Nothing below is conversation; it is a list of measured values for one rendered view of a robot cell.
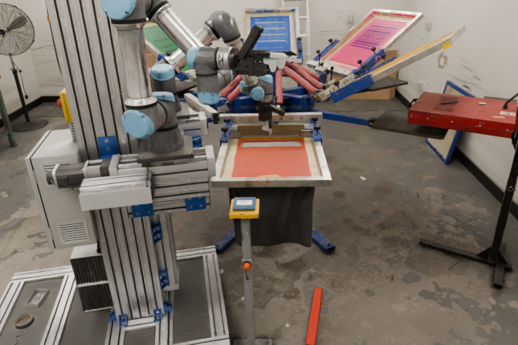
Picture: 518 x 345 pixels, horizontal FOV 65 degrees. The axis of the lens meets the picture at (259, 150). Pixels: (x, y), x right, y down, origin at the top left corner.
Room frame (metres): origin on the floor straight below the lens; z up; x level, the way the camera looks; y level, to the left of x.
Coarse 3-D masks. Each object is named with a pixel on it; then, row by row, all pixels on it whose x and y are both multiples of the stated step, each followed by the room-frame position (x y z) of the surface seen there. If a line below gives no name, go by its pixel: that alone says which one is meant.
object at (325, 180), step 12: (228, 144) 2.26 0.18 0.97; (324, 156) 2.01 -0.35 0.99; (216, 168) 1.91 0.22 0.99; (324, 168) 1.87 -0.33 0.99; (216, 180) 1.77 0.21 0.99; (228, 180) 1.77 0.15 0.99; (240, 180) 1.76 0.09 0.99; (252, 180) 1.76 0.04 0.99; (264, 180) 1.76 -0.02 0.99; (276, 180) 1.75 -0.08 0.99; (288, 180) 1.75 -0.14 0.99; (300, 180) 1.75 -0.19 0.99; (312, 180) 1.75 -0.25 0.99; (324, 180) 1.75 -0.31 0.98
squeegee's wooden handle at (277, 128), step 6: (240, 126) 2.34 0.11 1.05; (246, 126) 2.34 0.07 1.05; (252, 126) 2.34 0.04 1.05; (258, 126) 2.34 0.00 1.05; (276, 126) 2.34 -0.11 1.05; (282, 126) 2.33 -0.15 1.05; (288, 126) 2.33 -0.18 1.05; (294, 126) 2.33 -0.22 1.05; (300, 126) 2.33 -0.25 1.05; (246, 132) 2.34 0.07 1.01; (252, 132) 2.34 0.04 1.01; (258, 132) 2.34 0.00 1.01; (264, 132) 2.34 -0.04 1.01; (276, 132) 2.34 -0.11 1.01; (282, 132) 2.33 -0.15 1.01; (288, 132) 2.33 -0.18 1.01; (294, 132) 2.33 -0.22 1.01; (300, 132) 2.33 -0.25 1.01
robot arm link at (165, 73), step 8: (160, 64) 2.12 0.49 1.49; (152, 72) 2.04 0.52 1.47; (160, 72) 2.02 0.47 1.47; (168, 72) 2.03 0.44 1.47; (152, 80) 2.05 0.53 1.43; (160, 80) 2.01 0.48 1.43; (168, 80) 2.03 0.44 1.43; (160, 88) 2.02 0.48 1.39; (168, 88) 2.02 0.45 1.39; (176, 88) 2.08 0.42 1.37
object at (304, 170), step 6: (300, 150) 2.18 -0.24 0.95; (300, 156) 2.09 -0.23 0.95; (306, 156) 2.09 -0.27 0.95; (300, 162) 2.01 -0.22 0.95; (306, 162) 2.01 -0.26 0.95; (300, 168) 1.95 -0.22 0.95; (306, 168) 1.94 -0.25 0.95; (282, 174) 1.88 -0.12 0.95; (288, 174) 1.88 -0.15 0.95; (294, 174) 1.88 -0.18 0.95; (300, 174) 1.88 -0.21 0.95; (306, 174) 1.87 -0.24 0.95
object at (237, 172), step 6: (240, 144) 2.30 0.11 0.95; (240, 150) 2.20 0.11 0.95; (234, 156) 2.12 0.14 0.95; (240, 156) 2.12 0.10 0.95; (234, 162) 2.04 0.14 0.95; (240, 162) 2.04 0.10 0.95; (234, 168) 1.97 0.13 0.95; (240, 168) 1.97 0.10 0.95; (234, 174) 1.90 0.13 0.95; (240, 174) 1.90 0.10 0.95; (246, 174) 1.89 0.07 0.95; (252, 174) 1.89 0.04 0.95; (258, 174) 1.89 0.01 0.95; (264, 174) 1.89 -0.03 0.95; (270, 174) 1.89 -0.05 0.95
